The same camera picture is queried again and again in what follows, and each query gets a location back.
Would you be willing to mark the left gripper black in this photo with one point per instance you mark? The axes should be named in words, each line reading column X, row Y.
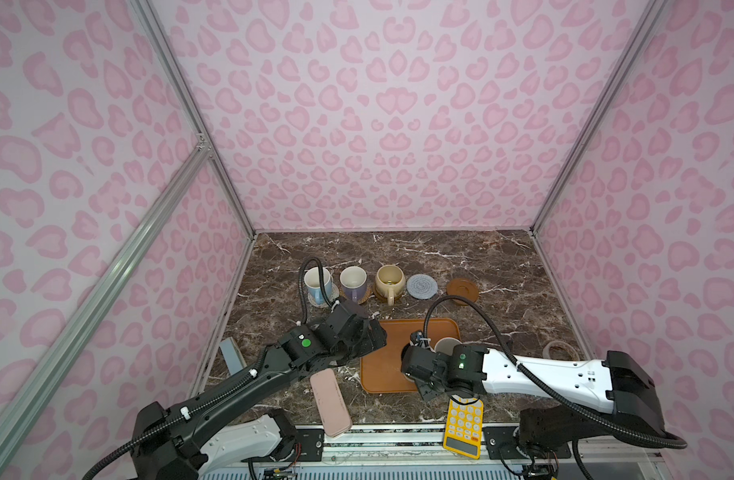
column 370, row 342

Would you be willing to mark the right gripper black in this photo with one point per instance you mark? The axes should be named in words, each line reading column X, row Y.
column 425, row 395

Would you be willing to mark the white speckled mug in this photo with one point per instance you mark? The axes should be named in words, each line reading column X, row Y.
column 446, row 345

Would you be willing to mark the multicolour woven cloth coaster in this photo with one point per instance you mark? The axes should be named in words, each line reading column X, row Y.
column 312, row 300

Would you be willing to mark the lilac mug white inside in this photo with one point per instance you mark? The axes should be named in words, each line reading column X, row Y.
column 353, row 281

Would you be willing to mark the olive beige glazed mug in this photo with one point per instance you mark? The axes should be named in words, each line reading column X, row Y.
column 390, row 283

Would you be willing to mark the light blue mug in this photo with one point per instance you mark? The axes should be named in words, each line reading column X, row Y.
column 319, row 284

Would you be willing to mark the woven rattan coaster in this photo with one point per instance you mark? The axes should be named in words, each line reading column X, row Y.
column 364, row 298

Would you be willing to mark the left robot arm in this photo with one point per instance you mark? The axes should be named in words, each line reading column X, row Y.
column 170, row 438

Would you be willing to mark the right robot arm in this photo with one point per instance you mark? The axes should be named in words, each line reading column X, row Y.
column 613, row 396

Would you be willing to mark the grey-blue felt coaster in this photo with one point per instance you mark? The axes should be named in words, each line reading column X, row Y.
column 421, row 286

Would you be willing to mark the pink eyeglass case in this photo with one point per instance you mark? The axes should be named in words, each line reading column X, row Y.
column 331, row 406

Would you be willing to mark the yellow calculator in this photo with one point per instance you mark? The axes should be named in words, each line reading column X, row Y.
column 463, row 431

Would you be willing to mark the white tape roll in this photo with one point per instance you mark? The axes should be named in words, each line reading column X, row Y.
column 560, row 350

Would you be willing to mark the small grey white device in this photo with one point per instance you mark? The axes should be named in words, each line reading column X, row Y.
column 232, row 356

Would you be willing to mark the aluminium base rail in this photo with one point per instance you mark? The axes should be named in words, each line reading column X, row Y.
column 415, row 451

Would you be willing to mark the aluminium frame strut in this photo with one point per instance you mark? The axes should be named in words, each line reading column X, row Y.
column 20, row 416

